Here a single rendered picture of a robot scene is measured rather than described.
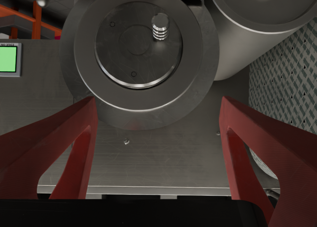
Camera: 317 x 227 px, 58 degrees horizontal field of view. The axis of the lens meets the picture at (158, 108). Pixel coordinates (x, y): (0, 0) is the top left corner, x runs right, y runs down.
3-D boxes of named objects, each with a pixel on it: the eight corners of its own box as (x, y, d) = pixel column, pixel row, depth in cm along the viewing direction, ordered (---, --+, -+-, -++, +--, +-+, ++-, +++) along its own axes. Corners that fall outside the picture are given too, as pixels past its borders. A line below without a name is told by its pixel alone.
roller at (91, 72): (205, -14, 26) (201, 114, 25) (181, 57, 52) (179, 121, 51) (78, -20, 26) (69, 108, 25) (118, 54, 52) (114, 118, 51)
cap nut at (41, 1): (48, -18, 58) (47, 4, 58) (55, -9, 62) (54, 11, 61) (30, -18, 58) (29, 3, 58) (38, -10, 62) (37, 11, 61)
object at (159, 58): (79, 20, 24) (160, -14, 25) (86, 28, 26) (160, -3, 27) (113, 100, 24) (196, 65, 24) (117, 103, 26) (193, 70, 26)
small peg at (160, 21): (157, 8, 22) (173, 17, 22) (157, 22, 24) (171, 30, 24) (148, 24, 22) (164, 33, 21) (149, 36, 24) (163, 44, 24)
